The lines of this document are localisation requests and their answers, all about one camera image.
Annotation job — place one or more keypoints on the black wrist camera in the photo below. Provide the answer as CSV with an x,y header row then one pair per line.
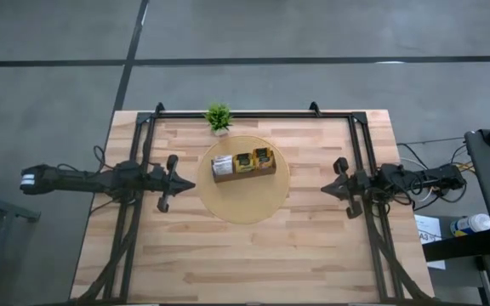
x,y
157,172
362,178

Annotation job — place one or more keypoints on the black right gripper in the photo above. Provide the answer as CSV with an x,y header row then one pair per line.
x,y
351,187

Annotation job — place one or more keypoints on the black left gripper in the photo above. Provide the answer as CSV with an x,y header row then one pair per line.
x,y
168,183

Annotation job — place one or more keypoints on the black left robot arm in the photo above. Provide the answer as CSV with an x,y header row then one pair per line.
x,y
79,180

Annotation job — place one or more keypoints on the white paper sheet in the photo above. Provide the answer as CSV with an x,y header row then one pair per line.
x,y
434,223

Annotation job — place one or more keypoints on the brown wooden tea box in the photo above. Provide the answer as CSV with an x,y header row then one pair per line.
x,y
245,175

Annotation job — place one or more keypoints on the white orange tea bag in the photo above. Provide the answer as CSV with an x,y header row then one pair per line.
x,y
223,165

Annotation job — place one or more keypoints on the green foil tea bag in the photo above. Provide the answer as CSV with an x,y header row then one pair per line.
x,y
244,162

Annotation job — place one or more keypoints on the red peach tea bag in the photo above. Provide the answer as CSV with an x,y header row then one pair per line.
x,y
264,158

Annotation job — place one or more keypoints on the black metal table frame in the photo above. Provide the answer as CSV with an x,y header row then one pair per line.
x,y
270,114

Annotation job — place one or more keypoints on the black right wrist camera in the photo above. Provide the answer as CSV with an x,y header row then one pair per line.
x,y
362,178

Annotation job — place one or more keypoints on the small green potted plant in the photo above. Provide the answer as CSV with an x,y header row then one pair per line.
x,y
217,115

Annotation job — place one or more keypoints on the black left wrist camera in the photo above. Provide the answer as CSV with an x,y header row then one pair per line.
x,y
157,172

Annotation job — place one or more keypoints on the white plastic bottle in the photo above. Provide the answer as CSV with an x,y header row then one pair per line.
x,y
470,224

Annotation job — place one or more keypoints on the grey metal stand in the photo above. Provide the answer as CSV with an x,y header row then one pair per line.
x,y
2,212

